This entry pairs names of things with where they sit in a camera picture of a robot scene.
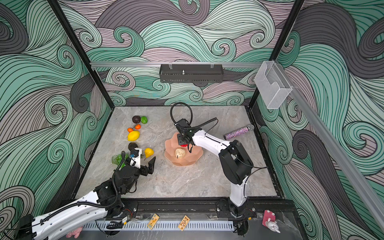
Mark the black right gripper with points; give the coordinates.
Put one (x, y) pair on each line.
(179, 139)

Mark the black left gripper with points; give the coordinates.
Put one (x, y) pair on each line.
(145, 171)

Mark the pink scalloped fruit bowl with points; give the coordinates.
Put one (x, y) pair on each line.
(192, 156)

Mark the dark fake avocado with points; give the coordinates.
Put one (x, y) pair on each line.
(132, 146)

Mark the yellow fake lemon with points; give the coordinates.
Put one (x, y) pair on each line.
(133, 136)

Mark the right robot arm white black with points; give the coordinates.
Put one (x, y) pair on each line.
(236, 164)

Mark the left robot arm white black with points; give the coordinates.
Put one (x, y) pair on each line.
(105, 201)

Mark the small yellow fake pear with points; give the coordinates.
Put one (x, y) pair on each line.
(149, 152)

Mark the green fake grape bunch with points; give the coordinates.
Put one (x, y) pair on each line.
(118, 160)

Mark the green fake lime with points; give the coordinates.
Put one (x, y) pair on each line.
(144, 120)

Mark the yellow tag left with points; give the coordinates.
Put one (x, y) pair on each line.
(151, 224)

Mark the yellow tag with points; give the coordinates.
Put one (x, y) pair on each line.
(184, 222)
(151, 224)

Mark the purple glitter tube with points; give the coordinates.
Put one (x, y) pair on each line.
(239, 132)

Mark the yellow tag right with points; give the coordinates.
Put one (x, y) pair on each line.
(184, 222)

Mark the pink plush toy left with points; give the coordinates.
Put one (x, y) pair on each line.
(75, 234)

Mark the pink white plush toy right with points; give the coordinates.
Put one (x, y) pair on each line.
(269, 221)

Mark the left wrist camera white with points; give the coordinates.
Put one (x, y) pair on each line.
(135, 157)

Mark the black wall tray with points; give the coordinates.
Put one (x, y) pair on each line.
(191, 74)

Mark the white slotted cable duct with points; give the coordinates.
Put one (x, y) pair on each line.
(163, 225)

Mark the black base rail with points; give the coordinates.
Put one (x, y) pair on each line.
(218, 207)

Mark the black corner frame post right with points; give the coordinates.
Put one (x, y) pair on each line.
(287, 27)

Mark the black corner frame post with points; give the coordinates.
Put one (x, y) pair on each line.
(287, 27)
(55, 6)

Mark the clear acrylic wall box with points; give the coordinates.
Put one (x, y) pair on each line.
(273, 84)

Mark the aluminium back rail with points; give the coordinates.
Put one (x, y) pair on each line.
(137, 64)

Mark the aluminium rail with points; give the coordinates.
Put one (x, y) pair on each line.
(306, 100)
(137, 64)

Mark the black corner frame post left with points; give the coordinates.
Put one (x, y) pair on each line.
(55, 6)

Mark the aluminium right rail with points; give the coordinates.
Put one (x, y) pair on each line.
(306, 100)

